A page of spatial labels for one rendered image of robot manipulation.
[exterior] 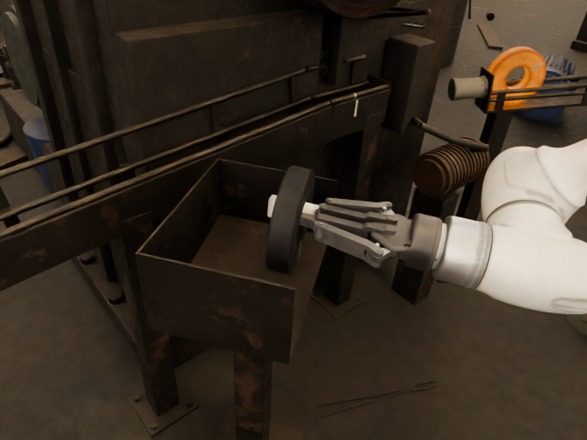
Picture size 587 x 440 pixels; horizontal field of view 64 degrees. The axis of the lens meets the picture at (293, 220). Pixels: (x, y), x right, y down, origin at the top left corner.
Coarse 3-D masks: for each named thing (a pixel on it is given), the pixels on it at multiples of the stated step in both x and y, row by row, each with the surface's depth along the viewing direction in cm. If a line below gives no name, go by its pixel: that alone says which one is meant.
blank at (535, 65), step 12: (516, 48) 124; (528, 48) 124; (504, 60) 124; (516, 60) 124; (528, 60) 125; (540, 60) 125; (492, 72) 126; (504, 72) 126; (528, 72) 127; (540, 72) 127; (504, 84) 128; (528, 84) 129; (540, 84) 129; (492, 96) 130
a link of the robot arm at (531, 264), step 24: (504, 216) 64; (528, 216) 62; (552, 216) 63; (504, 240) 59; (528, 240) 59; (552, 240) 59; (576, 240) 60; (504, 264) 58; (528, 264) 58; (552, 264) 57; (576, 264) 57; (480, 288) 61; (504, 288) 59; (528, 288) 58; (552, 288) 57; (576, 288) 57; (552, 312) 61; (576, 312) 59
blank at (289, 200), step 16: (288, 176) 63; (304, 176) 63; (288, 192) 61; (304, 192) 62; (288, 208) 61; (272, 224) 61; (288, 224) 60; (272, 240) 61; (288, 240) 61; (272, 256) 63; (288, 256) 62; (288, 272) 66
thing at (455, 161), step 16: (448, 144) 132; (416, 160) 131; (432, 160) 126; (448, 160) 125; (464, 160) 128; (480, 160) 132; (416, 176) 131; (432, 176) 127; (448, 176) 125; (464, 176) 128; (480, 176) 138; (416, 192) 137; (432, 192) 129; (448, 192) 128; (416, 208) 139; (432, 208) 134; (448, 208) 135; (400, 272) 154; (416, 272) 148; (400, 288) 156; (416, 288) 151
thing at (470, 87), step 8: (456, 80) 127; (464, 80) 127; (472, 80) 127; (480, 80) 127; (448, 88) 131; (456, 88) 127; (464, 88) 127; (472, 88) 127; (480, 88) 127; (456, 96) 128; (464, 96) 128; (472, 96) 129; (480, 96) 129
